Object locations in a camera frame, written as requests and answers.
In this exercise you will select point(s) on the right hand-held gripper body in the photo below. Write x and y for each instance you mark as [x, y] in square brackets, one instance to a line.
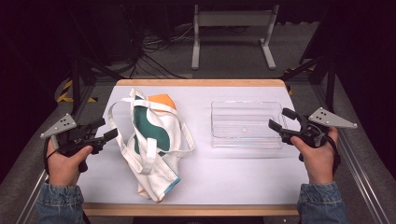
[311, 132]

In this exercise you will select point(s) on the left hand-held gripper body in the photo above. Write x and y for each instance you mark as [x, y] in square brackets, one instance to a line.
[73, 137]

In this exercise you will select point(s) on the clear plastic tray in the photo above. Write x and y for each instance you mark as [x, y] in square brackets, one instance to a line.
[246, 124]

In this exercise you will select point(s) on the white green orange tote bag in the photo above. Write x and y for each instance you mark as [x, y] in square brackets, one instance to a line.
[152, 130]

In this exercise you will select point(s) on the person's right hand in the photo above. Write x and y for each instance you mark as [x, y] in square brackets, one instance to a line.
[319, 163]

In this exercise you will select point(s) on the person's left hand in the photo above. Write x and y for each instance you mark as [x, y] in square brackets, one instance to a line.
[63, 169]

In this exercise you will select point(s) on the yellow black hazard tape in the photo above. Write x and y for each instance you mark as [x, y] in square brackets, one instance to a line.
[65, 96]

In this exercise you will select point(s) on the black tripod stand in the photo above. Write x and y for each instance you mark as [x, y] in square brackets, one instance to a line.
[76, 84]
[330, 87]

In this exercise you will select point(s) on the white metal stand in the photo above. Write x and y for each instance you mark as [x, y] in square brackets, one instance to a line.
[233, 18]

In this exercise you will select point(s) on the aluminium rail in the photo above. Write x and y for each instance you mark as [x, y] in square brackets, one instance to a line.
[34, 193]
[358, 174]

